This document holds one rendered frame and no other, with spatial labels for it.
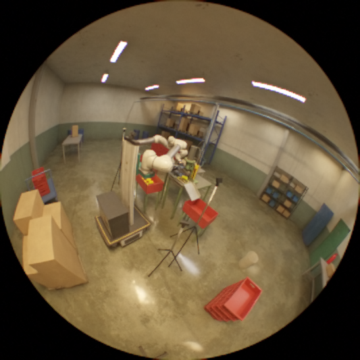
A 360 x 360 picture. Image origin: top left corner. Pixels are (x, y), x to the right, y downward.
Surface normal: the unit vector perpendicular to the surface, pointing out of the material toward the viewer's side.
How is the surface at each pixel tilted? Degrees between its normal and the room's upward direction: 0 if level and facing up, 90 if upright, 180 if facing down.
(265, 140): 90
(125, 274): 0
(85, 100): 90
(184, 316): 0
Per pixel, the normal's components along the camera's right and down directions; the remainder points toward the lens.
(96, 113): 0.63, 0.51
